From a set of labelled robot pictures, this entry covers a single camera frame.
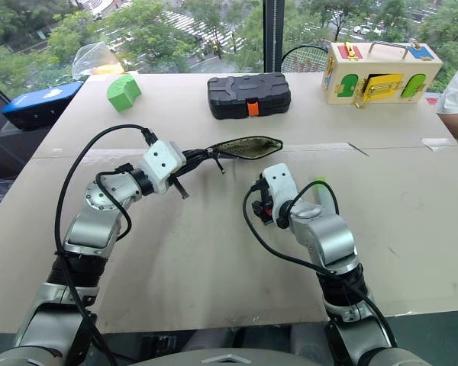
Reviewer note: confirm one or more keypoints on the green foam block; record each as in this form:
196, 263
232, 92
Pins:
123, 91

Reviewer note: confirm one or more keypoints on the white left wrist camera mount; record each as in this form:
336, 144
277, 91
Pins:
161, 160

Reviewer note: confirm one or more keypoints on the badminton racket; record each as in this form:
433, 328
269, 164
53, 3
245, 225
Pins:
303, 59

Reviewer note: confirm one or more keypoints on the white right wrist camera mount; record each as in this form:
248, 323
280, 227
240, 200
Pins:
280, 187

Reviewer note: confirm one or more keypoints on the grey robot torso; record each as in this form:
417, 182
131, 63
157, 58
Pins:
229, 358

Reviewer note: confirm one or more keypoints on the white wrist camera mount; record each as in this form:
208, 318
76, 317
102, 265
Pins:
280, 187
161, 160

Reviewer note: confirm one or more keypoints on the dark window frame post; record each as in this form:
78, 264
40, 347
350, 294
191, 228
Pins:
273, 34

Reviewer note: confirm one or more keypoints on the black plastic tool case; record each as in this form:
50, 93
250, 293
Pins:
248, 91

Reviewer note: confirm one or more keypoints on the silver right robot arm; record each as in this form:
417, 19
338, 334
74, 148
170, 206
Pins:
324, 232

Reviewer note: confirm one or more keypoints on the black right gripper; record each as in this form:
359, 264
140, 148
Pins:
262, 190

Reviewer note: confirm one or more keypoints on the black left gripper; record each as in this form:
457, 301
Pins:
180, 187

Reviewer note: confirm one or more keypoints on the wooden lock box toy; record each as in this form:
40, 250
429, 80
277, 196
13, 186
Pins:
381, 72

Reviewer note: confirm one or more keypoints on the clear plastic bag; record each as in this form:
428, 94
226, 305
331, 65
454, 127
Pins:
93, 57

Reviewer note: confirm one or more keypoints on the clear tape strip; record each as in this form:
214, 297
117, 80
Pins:
439, 144

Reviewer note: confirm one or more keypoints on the blue flat device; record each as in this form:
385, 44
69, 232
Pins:
38, 104

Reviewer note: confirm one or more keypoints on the green capped white highlighter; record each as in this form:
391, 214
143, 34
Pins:
320, 190

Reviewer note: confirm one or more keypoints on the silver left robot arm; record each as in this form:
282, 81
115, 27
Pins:
95, 225

